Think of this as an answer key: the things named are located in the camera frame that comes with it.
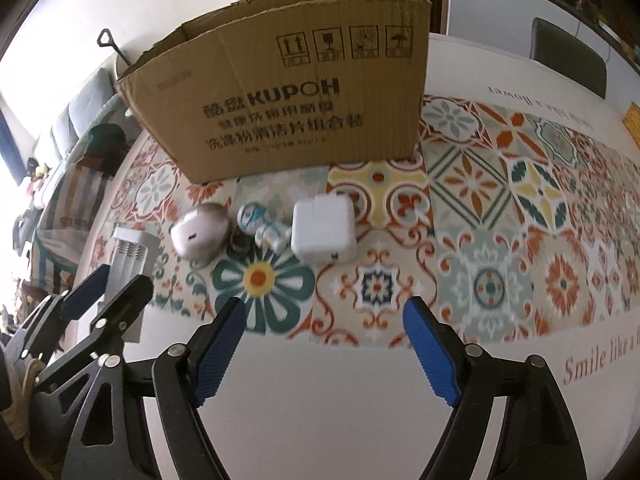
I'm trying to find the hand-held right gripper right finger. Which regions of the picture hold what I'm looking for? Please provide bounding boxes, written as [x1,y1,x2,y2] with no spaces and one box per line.
[402,296,587,480]

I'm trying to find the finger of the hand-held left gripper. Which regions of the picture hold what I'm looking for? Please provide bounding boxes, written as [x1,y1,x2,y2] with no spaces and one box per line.
[35,275,155,397]
[17,263,112,361]

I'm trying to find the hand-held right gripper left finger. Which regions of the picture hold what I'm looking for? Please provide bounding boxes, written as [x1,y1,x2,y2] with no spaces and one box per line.
[65,297,247,480]

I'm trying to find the white battery charger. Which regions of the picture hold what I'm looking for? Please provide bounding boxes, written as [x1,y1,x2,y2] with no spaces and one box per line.
[102,227,162,344]

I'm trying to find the white power adapter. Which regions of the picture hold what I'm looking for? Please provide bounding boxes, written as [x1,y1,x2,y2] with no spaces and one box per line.
[291,195,359,265]

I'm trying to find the brown cardboard box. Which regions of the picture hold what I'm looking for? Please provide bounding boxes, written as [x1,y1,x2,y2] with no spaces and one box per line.
[114,0,433,185]

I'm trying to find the grey earbuds case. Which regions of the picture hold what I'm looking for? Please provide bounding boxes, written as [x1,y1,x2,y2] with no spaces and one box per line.
[171,203,232,262]

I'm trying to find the plush toys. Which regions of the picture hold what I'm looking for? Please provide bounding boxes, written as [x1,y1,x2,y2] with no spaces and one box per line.
[25,157,51,196]

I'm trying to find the small white blue figurine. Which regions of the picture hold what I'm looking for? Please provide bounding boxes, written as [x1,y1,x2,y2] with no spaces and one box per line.
[235,203,292,252]

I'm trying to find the green cloth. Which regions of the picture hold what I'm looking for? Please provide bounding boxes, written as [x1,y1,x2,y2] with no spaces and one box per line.
[82,125,129,177]

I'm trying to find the tile patterned table mat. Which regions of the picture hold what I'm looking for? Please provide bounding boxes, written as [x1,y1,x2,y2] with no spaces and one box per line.
[80,30,640,480]

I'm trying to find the grey fabric sofa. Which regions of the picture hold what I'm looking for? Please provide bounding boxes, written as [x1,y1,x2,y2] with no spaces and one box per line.
[34,67,126,163]

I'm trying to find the dark grey dining chair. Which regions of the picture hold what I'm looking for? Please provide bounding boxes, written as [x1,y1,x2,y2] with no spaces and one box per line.
[530,17,608,99]

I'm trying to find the beige cord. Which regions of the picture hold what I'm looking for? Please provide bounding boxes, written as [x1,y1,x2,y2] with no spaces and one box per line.
[2,357,48,461]

